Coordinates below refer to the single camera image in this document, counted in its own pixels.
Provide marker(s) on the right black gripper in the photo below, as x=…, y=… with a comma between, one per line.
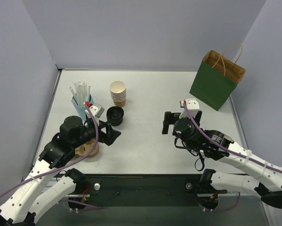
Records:
x=169, y=117

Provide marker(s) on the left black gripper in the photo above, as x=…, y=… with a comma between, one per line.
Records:
x=103, y=132

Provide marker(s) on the brown cardboard cup carrier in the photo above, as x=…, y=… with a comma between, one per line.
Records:
x=82, y=150

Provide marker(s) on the green paper bag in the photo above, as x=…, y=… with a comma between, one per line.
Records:
x=216, y=78

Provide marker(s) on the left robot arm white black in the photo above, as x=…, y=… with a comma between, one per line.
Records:
x=29, y=202

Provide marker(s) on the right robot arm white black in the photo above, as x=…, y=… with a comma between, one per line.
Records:
x=259, y=178

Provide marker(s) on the stack of black lids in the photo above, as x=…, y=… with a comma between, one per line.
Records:
x=115, y=115

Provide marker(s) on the blue straw holder cup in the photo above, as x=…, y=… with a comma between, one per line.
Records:
x=81, y=109

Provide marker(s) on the stack of paper cups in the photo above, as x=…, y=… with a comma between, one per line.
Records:
x=118, y=93

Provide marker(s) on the white wrapped straws bundle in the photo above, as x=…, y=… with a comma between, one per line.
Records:
x=81, y=92

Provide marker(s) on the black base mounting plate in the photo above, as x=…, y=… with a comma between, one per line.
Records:
x=140, y=190

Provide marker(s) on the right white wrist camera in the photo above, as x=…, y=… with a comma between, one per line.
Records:
x=192, y=105

